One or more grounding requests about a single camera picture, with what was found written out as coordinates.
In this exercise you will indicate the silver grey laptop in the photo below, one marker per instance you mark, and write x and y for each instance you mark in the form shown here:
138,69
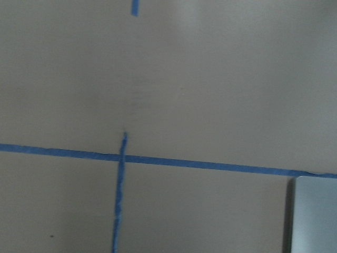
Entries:
310,215

